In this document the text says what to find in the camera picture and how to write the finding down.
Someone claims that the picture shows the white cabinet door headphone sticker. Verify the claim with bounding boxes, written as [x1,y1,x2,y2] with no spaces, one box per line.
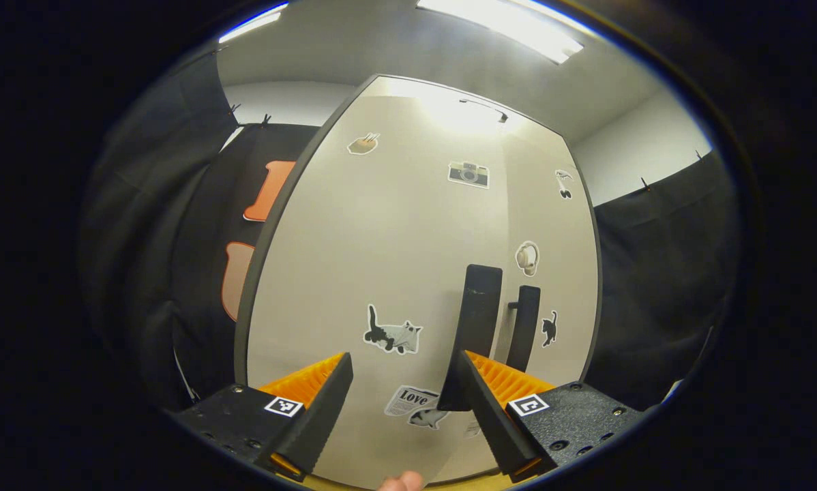
[477,123,601,478]

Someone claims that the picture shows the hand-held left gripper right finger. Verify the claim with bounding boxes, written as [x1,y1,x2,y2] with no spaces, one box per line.
[458,350,644,481]

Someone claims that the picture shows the narrow ceiling light strip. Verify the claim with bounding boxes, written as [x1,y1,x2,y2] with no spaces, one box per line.
[218,2,290,44]

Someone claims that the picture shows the black door handle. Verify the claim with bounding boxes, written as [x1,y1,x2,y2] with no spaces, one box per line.
[438,264,503,412]
[506,285,541,373]

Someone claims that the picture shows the white cabinet door cat sticker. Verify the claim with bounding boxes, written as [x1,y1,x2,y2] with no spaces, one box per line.
[235,102,518,488]

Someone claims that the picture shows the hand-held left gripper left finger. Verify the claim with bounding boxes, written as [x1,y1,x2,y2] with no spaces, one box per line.
[166,352,355,481]

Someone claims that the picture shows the thin black flap handle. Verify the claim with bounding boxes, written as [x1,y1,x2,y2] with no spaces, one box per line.
[459,99,509,123]

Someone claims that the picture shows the wide ceiling light panel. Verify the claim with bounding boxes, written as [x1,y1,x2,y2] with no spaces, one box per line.
[415,0,584,65]

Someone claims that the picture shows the white and grey cabinet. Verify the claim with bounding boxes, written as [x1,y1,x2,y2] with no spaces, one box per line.
[233,74,601,488]

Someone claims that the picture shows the white cabinet flap door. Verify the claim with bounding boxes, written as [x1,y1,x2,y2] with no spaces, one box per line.
[364,75,569,140]

